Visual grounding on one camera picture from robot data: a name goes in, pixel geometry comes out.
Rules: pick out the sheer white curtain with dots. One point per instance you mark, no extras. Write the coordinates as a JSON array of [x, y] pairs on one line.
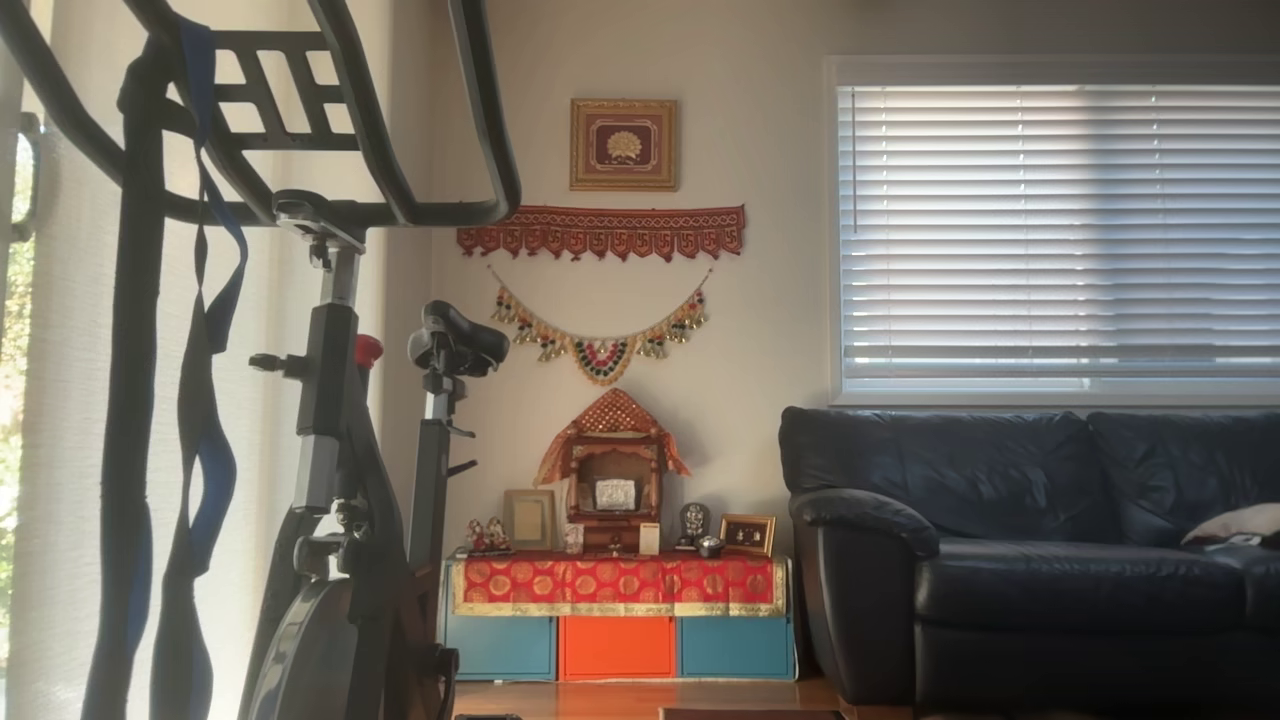
[[60, 450]]

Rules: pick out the red embroidered wall hanging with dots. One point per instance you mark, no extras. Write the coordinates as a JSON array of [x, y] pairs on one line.
[[600, 230]]

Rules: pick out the small black bowl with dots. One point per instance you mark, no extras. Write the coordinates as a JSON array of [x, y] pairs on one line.
[[710, 547]]

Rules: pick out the gold framed wall picture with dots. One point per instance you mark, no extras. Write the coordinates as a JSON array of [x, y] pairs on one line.
[[624, 145]]

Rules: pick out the red gold patterned cloth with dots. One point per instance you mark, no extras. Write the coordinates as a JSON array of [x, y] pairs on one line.
[[620, 582]]

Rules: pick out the small white card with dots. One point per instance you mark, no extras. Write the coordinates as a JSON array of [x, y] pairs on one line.
[[649, 539]]

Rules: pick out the small gold picture frame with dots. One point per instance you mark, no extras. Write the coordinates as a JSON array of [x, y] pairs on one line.
[[747, 535]]

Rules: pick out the pale standing picture frame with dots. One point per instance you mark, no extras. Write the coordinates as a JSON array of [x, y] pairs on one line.
[[528, 520]]

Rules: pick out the white window blinds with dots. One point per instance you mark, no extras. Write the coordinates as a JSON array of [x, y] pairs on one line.
[[1050, 230]]

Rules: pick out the small colourful figurines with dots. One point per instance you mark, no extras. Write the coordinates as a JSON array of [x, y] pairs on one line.
[[488, 537]]

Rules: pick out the wooden shrine with red canopy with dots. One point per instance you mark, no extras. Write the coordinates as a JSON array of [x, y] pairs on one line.
[[612, 470]]

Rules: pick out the blue and orange cabinet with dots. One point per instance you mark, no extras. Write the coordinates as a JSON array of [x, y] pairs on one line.
[[617, 648]]

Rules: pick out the black leather sofa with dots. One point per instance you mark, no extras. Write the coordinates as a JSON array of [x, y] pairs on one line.
[[1000, 590]]

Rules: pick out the small glass ornament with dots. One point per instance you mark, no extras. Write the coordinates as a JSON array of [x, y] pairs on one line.
[[573, 540]]

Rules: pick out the black exercise bike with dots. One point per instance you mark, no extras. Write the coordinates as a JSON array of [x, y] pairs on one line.
[[325, 400]]

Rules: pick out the beaded wall garland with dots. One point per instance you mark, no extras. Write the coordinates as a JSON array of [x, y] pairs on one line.
[[600, 358]]

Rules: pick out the dark idol statue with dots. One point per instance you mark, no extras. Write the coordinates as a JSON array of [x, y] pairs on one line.
[[693, 522]]

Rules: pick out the pale cushion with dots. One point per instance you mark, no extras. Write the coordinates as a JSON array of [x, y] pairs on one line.
[[1240, 522]]

